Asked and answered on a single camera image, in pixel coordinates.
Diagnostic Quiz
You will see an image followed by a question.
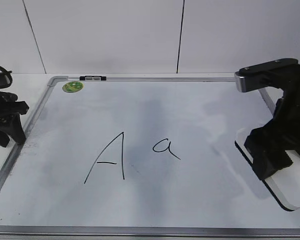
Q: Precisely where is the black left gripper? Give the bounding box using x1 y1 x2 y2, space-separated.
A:
0 91 30 148

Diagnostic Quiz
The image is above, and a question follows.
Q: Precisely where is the white board with grey frame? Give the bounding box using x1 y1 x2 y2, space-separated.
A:
0 77 300 240

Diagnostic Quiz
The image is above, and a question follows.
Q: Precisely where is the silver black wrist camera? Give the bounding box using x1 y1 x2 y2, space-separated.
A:
0 73 13 89
234 58 300 93

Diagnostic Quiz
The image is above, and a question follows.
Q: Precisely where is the black marker clip holder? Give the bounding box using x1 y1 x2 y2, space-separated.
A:
79 75 107 81

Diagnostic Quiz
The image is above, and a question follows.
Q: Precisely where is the round green sticker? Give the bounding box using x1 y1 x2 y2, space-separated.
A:
62 81 84 93

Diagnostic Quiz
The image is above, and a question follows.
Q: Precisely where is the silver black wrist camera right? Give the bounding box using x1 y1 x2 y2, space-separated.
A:
234 58 300 93

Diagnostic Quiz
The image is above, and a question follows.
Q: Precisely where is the white whiteboard eraser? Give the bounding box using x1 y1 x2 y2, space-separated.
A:
234 127 300 212

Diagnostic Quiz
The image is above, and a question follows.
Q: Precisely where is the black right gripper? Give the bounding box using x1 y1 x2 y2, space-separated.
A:
244 78 300 181

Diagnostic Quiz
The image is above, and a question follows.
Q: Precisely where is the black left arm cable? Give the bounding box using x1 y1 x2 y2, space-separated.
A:
0 64 13 88

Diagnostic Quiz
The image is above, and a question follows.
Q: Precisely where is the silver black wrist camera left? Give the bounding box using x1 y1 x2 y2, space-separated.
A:
0 73 13 89

